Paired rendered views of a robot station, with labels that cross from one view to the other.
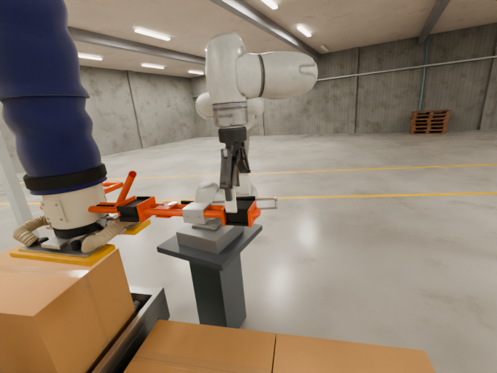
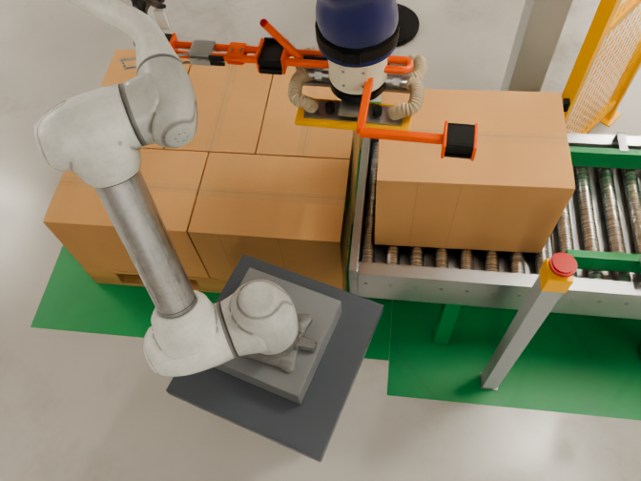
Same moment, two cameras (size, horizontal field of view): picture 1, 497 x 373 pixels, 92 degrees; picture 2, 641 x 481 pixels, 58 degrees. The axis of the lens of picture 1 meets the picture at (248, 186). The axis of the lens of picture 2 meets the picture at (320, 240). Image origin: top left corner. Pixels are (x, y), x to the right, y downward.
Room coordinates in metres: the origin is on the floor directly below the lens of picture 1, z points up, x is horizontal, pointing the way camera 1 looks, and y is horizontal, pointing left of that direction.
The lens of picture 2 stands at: (2.08, 0.43, 2.40)
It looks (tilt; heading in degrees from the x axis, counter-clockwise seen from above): 59 degrees down; 180
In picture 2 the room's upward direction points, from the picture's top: 7 degrees counter-clockwise
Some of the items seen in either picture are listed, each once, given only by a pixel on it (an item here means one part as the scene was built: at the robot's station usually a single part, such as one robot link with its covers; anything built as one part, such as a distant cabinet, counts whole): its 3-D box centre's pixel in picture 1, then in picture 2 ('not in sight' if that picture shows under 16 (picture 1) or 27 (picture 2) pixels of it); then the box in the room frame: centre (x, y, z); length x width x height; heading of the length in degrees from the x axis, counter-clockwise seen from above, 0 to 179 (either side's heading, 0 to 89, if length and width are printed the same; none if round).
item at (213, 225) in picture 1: (207, 219); (279, 334); (1.45, 0.28, 0.86); 0.22 x 0.18 x 0.06; 65
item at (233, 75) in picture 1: (231, 69); not in sight; (0.66, 0.02, 1.61); 0.13 x 0.11 x 0.16; 104
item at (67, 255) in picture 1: (61, 246); not in sight; (0.72, 0.63, 1.14); 0.34 x 0.10 x 0.05; 74
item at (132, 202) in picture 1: (137, 208); (273, 55); (0.74, 0.37, 1.24); 0.10 x 0.08 x 0.06; 164
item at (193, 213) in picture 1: (197, 212); (203, 52); (0.68, 0.16, 1.23); 0.07 x 0.07 x 0.04; 74
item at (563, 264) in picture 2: not in sight; (562, 266); (1.43, 1.06, 1.02); 0.07 x 0.07 x 0.04
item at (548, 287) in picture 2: not in sight; (516, 337); (1.43, 1.06, 0.50); 0.07 x 0.07 x 1.00; 77
